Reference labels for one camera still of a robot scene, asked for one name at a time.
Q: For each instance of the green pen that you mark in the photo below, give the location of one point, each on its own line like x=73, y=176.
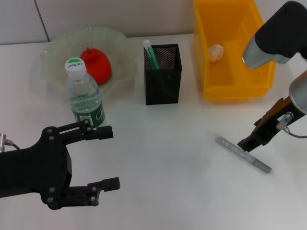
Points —
x=152, y=57

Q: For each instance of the white paper ball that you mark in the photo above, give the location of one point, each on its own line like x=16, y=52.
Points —
x=216, y=53

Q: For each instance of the clear green-label water bottle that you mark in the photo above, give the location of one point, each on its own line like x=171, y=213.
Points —
x=84, y=95

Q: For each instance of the grey glitter pen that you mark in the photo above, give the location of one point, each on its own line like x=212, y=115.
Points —
x=254, y=160

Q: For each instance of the pale green glass fruit plate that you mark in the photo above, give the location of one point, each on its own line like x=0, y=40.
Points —
x=115, y=48

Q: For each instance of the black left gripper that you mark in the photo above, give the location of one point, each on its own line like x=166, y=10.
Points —
x=38, y=172

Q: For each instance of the yellow plastic bin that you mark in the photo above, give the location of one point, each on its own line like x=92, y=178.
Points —
x=227, y=81

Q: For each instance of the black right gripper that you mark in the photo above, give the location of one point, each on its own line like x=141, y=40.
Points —
x=273, y=122

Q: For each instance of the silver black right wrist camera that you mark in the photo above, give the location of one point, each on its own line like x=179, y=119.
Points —
x=273, y=38

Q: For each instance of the black mesh pen holder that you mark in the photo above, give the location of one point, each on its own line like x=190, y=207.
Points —
x=163, y=88

